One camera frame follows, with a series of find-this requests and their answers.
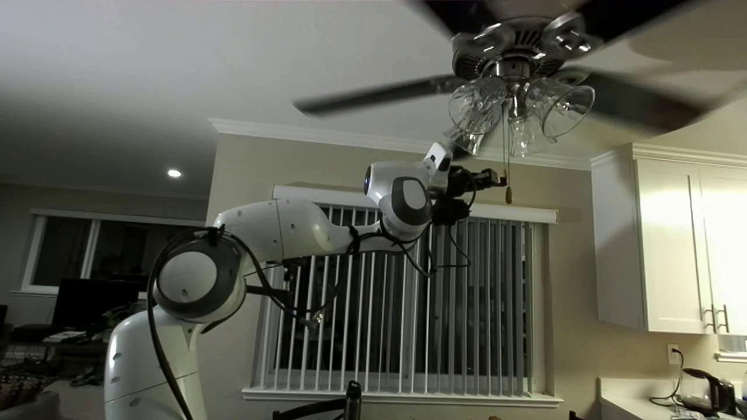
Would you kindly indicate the white wall outlet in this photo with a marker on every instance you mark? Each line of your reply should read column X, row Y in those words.
column 676, row 355

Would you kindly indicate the white vertical window blinds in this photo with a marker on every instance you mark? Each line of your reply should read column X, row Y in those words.
column 451, row 315

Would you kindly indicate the white upper kitchen cabinet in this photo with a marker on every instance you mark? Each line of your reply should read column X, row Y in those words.
column 670, row 240

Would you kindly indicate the recessed ceiling light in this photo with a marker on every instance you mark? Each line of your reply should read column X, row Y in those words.
column 173, row 174

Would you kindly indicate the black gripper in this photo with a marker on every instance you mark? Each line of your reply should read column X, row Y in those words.
column 450, row 207

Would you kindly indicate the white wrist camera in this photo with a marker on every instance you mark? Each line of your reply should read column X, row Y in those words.
column 437, row 156

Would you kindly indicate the black coffee maker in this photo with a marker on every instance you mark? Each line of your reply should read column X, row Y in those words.
column 721, row 396

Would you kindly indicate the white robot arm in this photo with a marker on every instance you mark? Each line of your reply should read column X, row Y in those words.
column 202, row 278

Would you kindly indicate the dark left window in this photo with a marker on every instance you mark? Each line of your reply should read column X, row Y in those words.
column 88, row 245

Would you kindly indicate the ceiling fan with lights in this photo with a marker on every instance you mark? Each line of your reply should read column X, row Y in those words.
column 541, row 67

